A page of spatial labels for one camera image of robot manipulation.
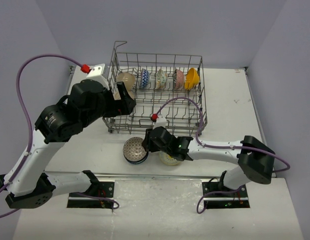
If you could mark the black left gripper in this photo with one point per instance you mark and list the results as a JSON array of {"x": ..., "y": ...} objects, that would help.
[{"x": 124, "y": 106}]

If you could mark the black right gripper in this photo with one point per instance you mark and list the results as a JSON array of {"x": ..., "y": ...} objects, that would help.
[{"x": 147, "y": 143}]

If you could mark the yellow teal flower bowl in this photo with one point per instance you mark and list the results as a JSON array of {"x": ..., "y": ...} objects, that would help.
[{"x": 167, "y": 159}]

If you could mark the blue zigzag pattern bowl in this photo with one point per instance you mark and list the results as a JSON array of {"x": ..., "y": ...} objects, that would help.
[{"x": 144, "y": 78}]

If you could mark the brown lattice pattern bowl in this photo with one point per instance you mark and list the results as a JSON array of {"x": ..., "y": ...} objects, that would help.
[{"x": 133, "y": 149}]

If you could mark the blue white floral bowl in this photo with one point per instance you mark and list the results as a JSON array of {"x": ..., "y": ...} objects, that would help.
[{"x": 137, "y": 162}]

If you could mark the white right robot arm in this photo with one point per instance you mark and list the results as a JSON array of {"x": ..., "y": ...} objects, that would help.
[{"x": 253, "y": 160}]

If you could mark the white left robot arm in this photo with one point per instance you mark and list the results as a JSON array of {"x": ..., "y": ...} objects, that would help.
[{"x": 29, "y": 186}]

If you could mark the beige rear bowl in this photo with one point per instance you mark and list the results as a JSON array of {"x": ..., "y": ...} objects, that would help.
[{"x": 127, "y": 78}]

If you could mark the white green floral bowl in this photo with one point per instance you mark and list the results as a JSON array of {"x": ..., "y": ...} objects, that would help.
[{"x": 161, "y": 79}]

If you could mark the pink patterned bowl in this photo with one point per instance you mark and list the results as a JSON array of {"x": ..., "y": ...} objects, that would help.
[{"x": 178, "y": 79}]

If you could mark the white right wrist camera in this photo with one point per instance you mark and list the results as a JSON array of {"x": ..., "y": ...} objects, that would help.
[{"x": 159, "y": 120}]

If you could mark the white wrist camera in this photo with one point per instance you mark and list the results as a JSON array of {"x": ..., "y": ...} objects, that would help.
[
  {"x": 97, "y": 73},
  {"x": 159, "y": 120}
]

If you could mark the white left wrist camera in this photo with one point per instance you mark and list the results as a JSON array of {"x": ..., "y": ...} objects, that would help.
[{"x": 97, "y": 73}]

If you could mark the grey wire dish rack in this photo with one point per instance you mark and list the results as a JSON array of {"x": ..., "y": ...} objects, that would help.
[{"x": 185, "y": 110}]

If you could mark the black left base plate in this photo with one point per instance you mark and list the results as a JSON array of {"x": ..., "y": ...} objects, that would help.
[{"x": 104, "y": 190}]

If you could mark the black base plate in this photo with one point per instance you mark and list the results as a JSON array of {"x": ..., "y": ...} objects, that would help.
[
  {"x": 104, "y": 190},
  {"x": 223, "y": 201}
]

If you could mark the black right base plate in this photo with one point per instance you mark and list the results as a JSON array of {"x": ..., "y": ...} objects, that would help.
[{"x": 223, "y": 201}]

